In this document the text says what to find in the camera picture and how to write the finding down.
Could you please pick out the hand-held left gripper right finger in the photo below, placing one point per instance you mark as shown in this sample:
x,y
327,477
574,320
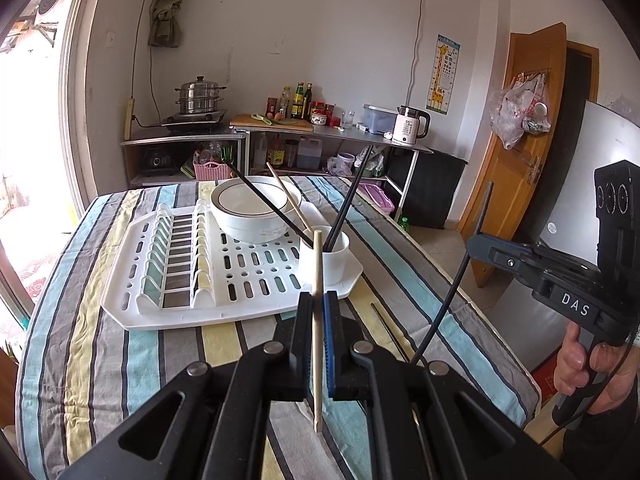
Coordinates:
x,y
330,345

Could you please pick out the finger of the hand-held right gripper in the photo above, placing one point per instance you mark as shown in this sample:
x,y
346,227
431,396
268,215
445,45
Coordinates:
x,y
500,257
527,248

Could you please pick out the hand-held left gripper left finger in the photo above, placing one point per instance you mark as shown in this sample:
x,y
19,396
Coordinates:
x,y
306,340

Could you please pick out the black chopstick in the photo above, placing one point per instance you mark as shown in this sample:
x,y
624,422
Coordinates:
x,y
450,295
270,205
387,327
350,195

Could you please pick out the white cup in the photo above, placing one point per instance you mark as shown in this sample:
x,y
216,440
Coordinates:
x,y
335,265

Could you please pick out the person's right forearm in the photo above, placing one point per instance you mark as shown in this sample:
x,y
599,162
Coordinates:
x,y
605,450

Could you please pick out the person's right hand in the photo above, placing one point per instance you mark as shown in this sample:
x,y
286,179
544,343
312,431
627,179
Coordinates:
x,y
570,360

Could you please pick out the silver refrigerator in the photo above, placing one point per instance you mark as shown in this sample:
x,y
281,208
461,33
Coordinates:
x,y
575,200

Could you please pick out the white plastic dish rack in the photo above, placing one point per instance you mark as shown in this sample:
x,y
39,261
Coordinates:
x,y
250,280

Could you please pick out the black cabinet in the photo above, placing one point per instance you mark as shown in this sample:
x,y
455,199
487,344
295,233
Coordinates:
x,y
430,190

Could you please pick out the green bottle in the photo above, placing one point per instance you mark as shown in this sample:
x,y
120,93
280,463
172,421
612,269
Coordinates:
x,y
405,224

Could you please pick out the pink plastic basket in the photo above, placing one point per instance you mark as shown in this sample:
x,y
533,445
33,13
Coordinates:
x,y
212,170
377,196

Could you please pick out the wooden door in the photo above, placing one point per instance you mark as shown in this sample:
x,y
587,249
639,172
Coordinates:
x,y
530,110

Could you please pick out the hanging plastic bags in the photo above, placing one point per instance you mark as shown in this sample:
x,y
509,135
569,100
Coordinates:
x,y
515,110

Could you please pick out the clear plastic bag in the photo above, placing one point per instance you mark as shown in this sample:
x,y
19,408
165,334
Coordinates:
x,y
375,161

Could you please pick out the white electric kettle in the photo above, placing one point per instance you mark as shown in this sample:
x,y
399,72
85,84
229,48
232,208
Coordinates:
x,y
407,127

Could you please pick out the clear plastic storage container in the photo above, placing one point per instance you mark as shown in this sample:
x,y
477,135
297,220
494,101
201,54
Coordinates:
x,y
380,120

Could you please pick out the dark plastic jug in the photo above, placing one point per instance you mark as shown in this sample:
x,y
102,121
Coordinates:
x,y
308,154

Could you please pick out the steel kitchen table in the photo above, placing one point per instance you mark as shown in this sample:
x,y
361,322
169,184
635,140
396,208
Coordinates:
x,y
350,135

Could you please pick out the drinking glass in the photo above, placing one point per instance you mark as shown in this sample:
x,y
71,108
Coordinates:
x,y
348,121

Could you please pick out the striped tablecloth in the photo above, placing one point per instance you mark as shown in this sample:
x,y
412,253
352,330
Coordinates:
x,y
100,360

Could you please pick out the wooden cutting board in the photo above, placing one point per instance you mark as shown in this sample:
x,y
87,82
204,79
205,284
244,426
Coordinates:
x,y
272,122

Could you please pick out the patterned ceramic jar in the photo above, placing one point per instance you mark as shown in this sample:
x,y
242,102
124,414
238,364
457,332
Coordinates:
x,y
318,119

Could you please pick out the red jar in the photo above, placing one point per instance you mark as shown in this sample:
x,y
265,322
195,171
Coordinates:
x,y
271,107

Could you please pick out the steel stove cabinet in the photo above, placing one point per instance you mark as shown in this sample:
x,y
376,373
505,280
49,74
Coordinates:
x,y
185,137

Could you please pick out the dark sauce bottle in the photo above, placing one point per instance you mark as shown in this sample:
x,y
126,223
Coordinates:
x,y
309,102
298,102

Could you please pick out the clear glass bottle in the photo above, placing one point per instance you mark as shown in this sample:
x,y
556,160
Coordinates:
x,y
285,102

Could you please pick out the gas stove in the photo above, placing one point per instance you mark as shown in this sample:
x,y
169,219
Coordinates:
x,y
195,120

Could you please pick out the steel steamer pot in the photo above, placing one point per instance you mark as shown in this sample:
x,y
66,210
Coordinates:
x,y
199,95

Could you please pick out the hanging grey cloth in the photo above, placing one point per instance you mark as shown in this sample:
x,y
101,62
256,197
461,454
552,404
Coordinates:
x,y
167,15

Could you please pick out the giraffe wall poster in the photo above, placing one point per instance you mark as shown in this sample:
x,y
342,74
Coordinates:
x,y
444,72

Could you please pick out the wall power strip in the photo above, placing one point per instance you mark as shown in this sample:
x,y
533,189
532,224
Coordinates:
x,y
129,117

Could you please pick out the sliding glass door frame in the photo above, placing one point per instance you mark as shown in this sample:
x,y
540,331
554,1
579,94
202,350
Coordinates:
x,y
85,110

